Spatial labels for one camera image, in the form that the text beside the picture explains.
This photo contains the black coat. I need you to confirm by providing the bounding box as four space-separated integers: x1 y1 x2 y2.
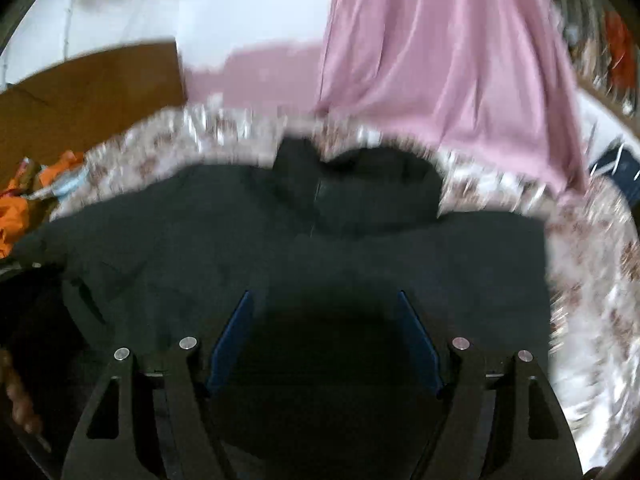
1 138 550 479

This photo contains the orange clothes pile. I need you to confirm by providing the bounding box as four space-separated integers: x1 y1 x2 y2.
1 151 88 258

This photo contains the person's left hand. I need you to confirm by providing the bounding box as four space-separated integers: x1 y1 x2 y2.
0 350 41 436

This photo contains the floral satin bedspread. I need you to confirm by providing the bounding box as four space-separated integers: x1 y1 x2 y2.
53 103 639 469

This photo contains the dark blue bag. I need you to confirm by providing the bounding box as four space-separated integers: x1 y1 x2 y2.
590 141 640 204

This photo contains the wooden headboard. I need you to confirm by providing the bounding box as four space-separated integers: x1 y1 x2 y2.
0 42 186 186

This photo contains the pink curtain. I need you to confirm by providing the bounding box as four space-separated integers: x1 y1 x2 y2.
317 0 587 194

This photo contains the red garment in window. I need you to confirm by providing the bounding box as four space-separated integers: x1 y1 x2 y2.
604 11 637 92

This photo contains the barred window with wooden frame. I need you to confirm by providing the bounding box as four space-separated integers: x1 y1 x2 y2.
554 0 639 117

